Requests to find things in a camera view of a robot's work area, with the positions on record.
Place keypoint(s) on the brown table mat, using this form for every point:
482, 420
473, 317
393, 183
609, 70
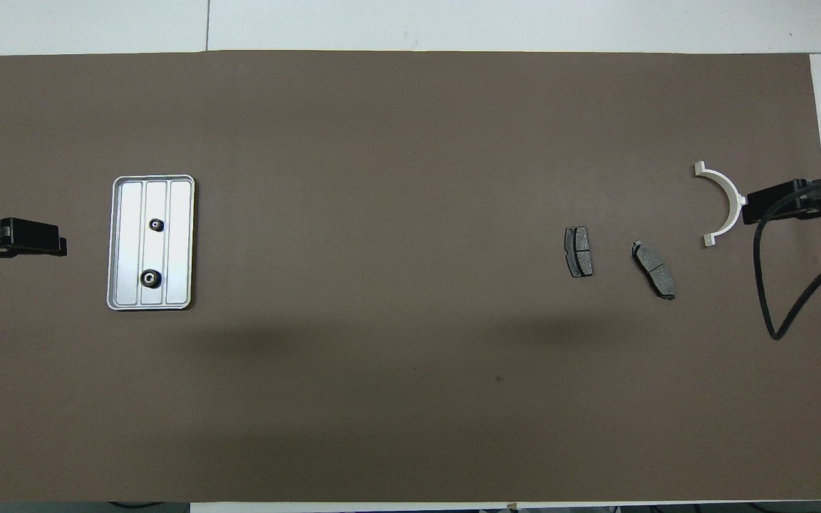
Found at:
382, 392

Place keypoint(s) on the silver metal tray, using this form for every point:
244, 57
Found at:
125, 242

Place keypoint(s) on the dark grey brake pad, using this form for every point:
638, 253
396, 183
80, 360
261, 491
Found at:
579, 251
654, 269

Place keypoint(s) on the large black bearing gear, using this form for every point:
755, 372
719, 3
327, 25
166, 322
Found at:
150, 278

